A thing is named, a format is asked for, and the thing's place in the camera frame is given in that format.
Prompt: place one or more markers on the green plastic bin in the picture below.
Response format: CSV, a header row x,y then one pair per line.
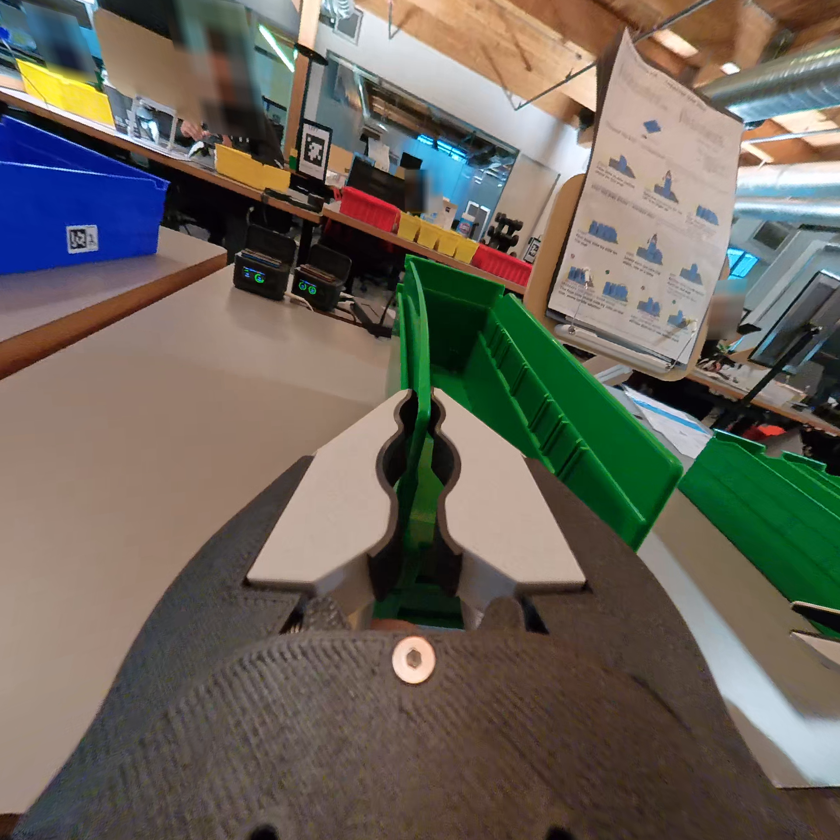
x,y
754,538
807,472
525,367

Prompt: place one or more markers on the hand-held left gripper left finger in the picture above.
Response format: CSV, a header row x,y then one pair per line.
x,y
315,525

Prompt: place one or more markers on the wooden workbench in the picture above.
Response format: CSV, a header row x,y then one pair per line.
x,y
367,228
164,161

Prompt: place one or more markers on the blue white paper sheets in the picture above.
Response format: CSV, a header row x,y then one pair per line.
x,y
676,426

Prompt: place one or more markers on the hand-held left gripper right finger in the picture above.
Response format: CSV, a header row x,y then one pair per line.
x,y
518,525

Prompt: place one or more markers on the tan wooden board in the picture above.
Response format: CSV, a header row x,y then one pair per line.
x,y
131,59

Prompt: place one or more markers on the yellow plastic bin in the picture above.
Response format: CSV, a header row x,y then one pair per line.
x,y
65,95
253,169

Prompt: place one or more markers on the black dumbbell rack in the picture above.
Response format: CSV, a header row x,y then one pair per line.
x,y
506,233

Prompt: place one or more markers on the small yellow bin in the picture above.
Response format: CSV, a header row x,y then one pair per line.
x,y
448,243
468,250
408,228
428,235

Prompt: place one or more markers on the grey monitor back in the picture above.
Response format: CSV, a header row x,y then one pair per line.
x,y
797,321

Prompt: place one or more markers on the clear plastic box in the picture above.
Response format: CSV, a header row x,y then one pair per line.
x,y
154,119

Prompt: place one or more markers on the black monitor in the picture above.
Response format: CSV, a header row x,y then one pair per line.
x,y
374,180

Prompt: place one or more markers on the red plastic bin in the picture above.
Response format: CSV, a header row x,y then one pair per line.
x,y
371,210
502,266

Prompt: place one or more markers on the paper instruction sheet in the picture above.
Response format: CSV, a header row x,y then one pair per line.
x,y
656,197

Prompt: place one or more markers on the black battery charger case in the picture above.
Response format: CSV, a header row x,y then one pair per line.
x,y
321,279
261,262

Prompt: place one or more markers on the brown edged side desk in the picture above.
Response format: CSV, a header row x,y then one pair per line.
x,y
98,289

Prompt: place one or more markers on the black white marker sign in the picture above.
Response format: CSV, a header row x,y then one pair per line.
x,y
316,149

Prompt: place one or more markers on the silver air duct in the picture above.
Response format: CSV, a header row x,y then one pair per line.
x,y
787,193
787,79

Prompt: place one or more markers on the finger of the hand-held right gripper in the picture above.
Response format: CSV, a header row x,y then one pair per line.
x,y
827,649

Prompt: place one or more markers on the blue plastic bin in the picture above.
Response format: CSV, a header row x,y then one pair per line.
x,y
79,197

